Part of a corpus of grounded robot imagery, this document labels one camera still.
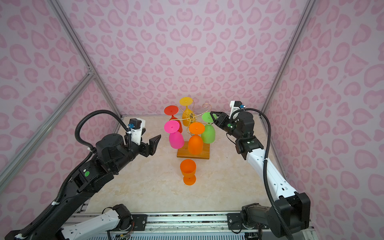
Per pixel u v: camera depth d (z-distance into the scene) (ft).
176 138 2.51
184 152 3.20
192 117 2.51
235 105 2.18
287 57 2.83
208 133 2.51
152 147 1.80
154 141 1.77
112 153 1.39
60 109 2.31
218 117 2.32
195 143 2.42
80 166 1.52
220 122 2.08
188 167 2.49
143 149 1.76
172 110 2.52
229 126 2.08
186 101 2.67
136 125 1.61
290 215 1.28
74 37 2.56
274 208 1.23
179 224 2.44
